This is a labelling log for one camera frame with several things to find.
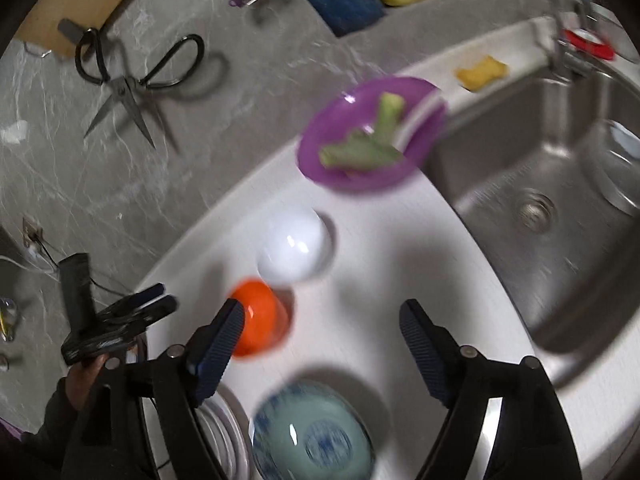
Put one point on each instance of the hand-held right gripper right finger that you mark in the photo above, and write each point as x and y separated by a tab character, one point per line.
425	350

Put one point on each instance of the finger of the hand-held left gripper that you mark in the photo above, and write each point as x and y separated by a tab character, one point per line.
142	296
155	310

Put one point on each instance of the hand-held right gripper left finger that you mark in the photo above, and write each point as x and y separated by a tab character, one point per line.
220	345

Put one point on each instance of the orange plastic bowl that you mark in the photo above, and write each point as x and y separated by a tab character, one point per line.
262	320

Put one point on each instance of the white plate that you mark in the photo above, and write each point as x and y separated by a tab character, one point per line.
246	460
239	435
220	430

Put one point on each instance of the small white bowl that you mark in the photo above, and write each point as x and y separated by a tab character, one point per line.
295	245

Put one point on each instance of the blue patterned ceramic bowl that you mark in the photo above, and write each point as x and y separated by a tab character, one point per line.
310	435

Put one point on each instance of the person's left forearm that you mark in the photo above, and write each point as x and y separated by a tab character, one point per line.
45	435

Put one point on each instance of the person's left hand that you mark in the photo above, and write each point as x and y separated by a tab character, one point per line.
85	382

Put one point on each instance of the stainless steel sink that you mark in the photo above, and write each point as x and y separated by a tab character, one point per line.
525	200

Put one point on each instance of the green vegetable stalks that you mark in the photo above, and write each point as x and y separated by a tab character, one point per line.
370	150

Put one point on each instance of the purple plastic basin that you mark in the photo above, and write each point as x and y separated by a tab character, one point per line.
345	125

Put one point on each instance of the clear glass bowl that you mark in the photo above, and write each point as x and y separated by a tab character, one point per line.
617	170

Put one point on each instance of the yellow sponge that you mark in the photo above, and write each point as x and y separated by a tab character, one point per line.
481	74

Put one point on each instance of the wooden cutting board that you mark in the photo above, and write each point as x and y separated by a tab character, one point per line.
75	5

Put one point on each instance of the blue sponge holder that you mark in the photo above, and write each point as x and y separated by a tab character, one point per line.
345	2

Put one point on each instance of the chrome faucet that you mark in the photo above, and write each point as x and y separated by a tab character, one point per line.
562	20

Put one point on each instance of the wall power outlet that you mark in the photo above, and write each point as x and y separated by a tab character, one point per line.
32	232

